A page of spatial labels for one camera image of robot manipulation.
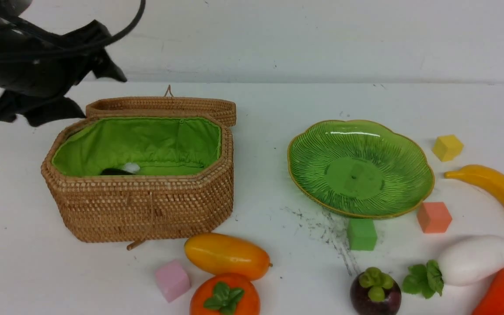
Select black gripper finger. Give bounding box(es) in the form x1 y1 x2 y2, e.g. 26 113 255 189
0 90 86 127

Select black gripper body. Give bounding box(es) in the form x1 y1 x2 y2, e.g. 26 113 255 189
0 4 113 98

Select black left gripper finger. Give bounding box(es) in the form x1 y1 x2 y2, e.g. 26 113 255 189
91 49 128 83

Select purple eggplant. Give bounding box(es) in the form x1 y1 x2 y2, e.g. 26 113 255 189
100 168 134 176

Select yellow orange mango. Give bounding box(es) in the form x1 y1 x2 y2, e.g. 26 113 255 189
184 233 272 281

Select orange persimmon green leaf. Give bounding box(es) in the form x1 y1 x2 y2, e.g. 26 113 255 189
189 273 261 315

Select dark purple mangosteen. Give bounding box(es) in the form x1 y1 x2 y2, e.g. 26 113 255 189
350 267 402 315

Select white radish green leaves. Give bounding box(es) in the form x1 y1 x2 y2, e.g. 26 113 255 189
401 235 504 299

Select woven wicker basket green lining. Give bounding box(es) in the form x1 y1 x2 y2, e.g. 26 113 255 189
41 91 237 249

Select pink foam cube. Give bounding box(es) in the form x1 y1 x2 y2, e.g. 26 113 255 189
155 259 191 303

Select green glass leaf plate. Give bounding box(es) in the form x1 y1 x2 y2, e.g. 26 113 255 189
287 120 435 219

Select green foam cube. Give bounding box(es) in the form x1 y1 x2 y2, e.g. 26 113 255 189
346 218 378 251

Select yellow foam cube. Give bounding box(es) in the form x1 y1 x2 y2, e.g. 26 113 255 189
432 134 464 162

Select orange foam cube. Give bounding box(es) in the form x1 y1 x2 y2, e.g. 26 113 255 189
416 202 452 234

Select yellow banana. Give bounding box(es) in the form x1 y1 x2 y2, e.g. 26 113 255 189
444 164 504 208

